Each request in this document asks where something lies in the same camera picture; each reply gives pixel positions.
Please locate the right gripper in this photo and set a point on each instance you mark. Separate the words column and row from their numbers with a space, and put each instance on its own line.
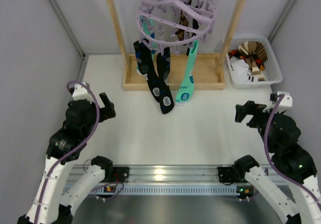
column 254, row 114

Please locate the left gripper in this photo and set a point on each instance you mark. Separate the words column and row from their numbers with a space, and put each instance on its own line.
column 99, row 111

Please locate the black patterned sock front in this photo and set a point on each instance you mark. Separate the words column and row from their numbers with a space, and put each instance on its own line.
column 159, row 90

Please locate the black patterned sock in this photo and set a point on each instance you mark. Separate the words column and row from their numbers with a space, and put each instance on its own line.
column 159, row 90
column 163, row 63

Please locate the mint green sock front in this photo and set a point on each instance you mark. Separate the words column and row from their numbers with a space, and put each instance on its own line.
column 187, row 87

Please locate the mint green sock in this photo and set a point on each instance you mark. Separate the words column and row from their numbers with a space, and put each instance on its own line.
column 187, row 87
column 147, row 25

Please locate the black patterned sock back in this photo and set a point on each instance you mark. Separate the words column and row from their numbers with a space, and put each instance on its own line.
column 163, row 63

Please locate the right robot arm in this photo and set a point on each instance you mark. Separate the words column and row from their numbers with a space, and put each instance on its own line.
column 286, row 157

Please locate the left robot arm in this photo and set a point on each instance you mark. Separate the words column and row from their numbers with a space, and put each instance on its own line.
column 51, row 204

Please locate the white socks in basket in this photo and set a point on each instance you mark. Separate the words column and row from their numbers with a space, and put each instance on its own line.
column 241, row 71

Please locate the wooden hanger rack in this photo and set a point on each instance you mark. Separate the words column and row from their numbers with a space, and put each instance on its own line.
column 208, row 73

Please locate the brown argyle socks in basket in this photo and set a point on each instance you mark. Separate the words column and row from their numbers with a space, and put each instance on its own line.
column 254, row 54

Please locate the purple round clip hanger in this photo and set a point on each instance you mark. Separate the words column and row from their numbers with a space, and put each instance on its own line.
column 177, row 23

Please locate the white plastic basket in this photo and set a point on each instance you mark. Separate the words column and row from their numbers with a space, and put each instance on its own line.
column 272, row 70

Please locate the mint green sock back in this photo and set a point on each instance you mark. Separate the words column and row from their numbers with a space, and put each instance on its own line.
column 147, row 25

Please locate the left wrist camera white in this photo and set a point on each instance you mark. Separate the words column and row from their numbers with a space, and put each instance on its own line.
column 80, row 89

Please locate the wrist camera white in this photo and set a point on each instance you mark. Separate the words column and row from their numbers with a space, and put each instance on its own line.
column 80, row 89
column 284, row 100

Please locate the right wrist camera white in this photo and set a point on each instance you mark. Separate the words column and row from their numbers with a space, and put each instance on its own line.
column 284, row 100

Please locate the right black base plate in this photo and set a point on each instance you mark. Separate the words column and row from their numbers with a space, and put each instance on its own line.
column 227, row 175

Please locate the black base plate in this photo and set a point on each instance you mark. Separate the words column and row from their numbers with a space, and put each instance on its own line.
column 117, row 174
column 227, row 175

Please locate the aluminium mounting rail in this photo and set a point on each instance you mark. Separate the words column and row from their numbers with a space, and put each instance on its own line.
column 177, row 180

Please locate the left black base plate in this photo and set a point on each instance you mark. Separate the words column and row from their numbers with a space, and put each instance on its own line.
column 117, row 174

